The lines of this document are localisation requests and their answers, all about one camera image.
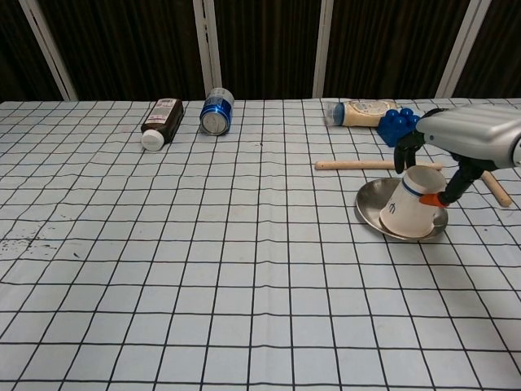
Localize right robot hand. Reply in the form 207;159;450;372
393;103;521;209

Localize white paper cup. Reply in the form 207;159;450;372
378;165;447;240

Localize round metal plate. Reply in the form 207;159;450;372
355;178;449;243

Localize tapered wooden stick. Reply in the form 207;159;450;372
482;169;513;208

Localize blue building block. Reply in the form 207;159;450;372
376;106;422;148

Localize mayonnaise squeeze bottle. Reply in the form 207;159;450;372
324;99;396;129

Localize long wooden stick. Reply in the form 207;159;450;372
314;160;444;172

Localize checkered light blue tablecloth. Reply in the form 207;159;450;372
0;97;521;391

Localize blue drink can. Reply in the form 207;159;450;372
199;87;235;136

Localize brown bottle white cap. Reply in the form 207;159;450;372
140;97;185;153

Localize dark pleated curtain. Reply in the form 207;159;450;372
0;0;521;102

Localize white frame post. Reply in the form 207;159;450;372
18;0;79;102
435;0;493;99
312;0;346;99
192;0;224;100

